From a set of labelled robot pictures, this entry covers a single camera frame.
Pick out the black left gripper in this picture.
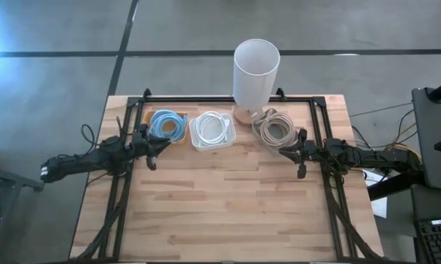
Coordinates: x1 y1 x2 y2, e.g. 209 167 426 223
130 132 172 172

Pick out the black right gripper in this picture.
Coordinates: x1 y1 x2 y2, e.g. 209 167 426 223
278 141 326 180

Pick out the blue cable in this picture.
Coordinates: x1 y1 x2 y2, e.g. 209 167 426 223
148 109 189 142

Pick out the white cable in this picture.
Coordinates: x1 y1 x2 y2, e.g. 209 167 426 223
193 111 231 145

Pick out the orange plastic bin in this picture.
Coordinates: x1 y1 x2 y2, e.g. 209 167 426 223
142 109 189 146

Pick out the white plastic bin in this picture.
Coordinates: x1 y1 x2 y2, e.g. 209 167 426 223
189 111 237 153

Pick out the round wooden lamp base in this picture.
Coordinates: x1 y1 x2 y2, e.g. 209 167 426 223
233 104 261 128

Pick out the white paper sheet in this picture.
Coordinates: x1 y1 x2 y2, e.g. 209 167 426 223
363 169 389 219

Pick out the white cylindrical lamp shade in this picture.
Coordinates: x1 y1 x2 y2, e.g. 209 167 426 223
232 38 281 111

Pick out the black crossbar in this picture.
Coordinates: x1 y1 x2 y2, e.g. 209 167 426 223
366 169 426 202

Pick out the black equipment cart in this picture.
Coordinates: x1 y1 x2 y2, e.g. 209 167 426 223
410 87 441 191

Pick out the black floor stand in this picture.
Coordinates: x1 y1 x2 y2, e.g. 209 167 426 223
0 145 46 194

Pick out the black keyboard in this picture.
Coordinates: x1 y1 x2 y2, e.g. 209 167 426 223
413 217 441 264

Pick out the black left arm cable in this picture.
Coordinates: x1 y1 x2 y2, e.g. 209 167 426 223
80 116 133 158

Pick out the black aluminium table frame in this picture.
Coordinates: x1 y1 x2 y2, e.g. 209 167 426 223
73 87 390 263

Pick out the grey floor cable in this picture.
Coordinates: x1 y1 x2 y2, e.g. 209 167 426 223
349 101 414 118

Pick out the yellow cable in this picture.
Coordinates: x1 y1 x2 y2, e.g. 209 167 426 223
385 142 423 159

